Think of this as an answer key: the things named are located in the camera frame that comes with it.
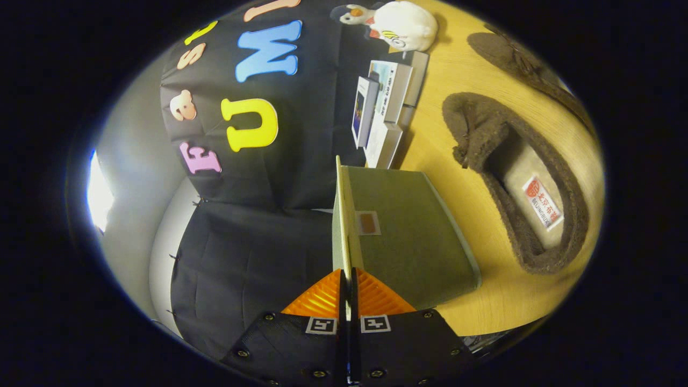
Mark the dark blue cover book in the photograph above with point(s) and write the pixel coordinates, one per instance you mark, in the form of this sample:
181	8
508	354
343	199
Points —
363	110

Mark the bright ceiling light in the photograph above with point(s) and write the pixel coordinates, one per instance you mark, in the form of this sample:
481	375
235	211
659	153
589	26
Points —
99	193

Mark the black cover book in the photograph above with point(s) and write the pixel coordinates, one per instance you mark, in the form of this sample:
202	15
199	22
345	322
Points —
419	75

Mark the green fabric storage box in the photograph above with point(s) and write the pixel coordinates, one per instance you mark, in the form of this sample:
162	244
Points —
408	242

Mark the white cover book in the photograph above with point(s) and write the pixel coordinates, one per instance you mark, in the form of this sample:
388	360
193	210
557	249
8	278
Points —
382	145

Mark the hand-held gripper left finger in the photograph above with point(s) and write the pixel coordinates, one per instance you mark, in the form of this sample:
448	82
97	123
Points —
301	349

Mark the white plush toy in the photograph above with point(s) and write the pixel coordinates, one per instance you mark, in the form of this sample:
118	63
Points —
408	24

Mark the light blue cover book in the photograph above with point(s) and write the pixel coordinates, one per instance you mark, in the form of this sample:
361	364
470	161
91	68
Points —
392	88

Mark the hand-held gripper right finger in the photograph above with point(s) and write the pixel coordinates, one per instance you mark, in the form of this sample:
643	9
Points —
398	349

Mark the brown fuzzy slipper shoe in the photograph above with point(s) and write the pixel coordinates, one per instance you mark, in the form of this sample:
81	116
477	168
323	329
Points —
516	59
484	129

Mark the penguin plush toy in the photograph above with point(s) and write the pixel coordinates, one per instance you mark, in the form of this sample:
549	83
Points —
352	13

